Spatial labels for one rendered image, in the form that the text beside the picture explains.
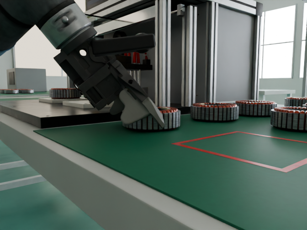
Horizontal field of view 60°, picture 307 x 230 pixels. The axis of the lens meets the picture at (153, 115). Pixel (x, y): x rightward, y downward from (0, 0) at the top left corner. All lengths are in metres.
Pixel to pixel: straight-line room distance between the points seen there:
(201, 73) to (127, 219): 0.64
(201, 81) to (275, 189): 0.61
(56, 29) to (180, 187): 0.32
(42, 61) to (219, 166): 5.50
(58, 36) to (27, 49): 5.20
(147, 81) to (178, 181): 0.80
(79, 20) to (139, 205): 0.33
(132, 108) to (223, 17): 0.54
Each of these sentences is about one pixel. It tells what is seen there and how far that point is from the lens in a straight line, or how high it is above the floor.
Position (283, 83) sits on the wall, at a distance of 7.46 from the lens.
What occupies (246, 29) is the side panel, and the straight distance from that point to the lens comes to 1.00.
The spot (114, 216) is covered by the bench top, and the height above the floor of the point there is 0.72.
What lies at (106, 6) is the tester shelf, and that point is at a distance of 0.99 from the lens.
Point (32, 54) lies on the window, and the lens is 5.67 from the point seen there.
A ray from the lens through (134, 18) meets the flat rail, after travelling 0.83.
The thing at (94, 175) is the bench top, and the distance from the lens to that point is 0.27.
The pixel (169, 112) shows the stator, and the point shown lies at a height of 0.78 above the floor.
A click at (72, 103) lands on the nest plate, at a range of 0.78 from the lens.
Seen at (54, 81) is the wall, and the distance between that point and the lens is 5.76.
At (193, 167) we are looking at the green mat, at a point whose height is 0.75.
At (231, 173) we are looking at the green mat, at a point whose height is 0.75.
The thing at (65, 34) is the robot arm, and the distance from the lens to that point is 0.46.
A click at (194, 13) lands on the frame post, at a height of 1.03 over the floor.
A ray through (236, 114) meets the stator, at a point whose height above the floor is 0.77.
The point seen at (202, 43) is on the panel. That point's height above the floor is 0.95.
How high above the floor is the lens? 0.83
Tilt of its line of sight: 7 degrees down
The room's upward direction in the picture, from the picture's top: straight up
